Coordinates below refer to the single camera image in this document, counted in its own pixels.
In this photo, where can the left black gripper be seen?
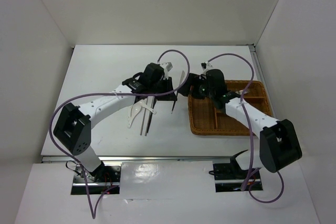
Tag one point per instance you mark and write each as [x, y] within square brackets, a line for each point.
[169, 96]

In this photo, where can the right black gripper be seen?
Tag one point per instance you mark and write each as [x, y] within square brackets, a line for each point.
[192, 80]

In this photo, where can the silver table knife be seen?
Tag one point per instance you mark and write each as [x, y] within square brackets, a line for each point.
[180, 82]

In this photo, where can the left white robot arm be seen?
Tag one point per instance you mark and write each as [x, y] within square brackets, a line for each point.
[74, 125]

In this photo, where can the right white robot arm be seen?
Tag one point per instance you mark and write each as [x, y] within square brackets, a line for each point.
[278, 141]

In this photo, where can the grey chopstick right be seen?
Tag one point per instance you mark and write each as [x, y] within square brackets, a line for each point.
[148, 114]

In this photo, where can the white ceramic spoon upper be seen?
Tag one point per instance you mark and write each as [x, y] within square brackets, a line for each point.
[143, 104]

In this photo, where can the brown wicker cutlery tray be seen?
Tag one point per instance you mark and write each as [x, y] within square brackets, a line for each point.
[205, 119]

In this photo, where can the white ceramic spoon left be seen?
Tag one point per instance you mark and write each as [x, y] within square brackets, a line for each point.
[130, 113]

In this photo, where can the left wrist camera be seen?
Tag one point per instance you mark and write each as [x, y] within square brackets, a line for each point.
[167, 66]

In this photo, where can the aluminium rail right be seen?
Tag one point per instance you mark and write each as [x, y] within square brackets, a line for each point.
[256, 63]

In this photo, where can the aluminium rail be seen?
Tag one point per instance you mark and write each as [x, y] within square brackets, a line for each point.
[121, 159]
[256, 63]

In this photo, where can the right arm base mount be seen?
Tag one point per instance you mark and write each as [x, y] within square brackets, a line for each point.
[228, 177]

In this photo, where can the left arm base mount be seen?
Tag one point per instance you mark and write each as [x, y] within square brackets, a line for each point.
[98, 183]

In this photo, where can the aluminium rail front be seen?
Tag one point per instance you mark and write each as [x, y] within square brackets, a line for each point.
[121, 159]

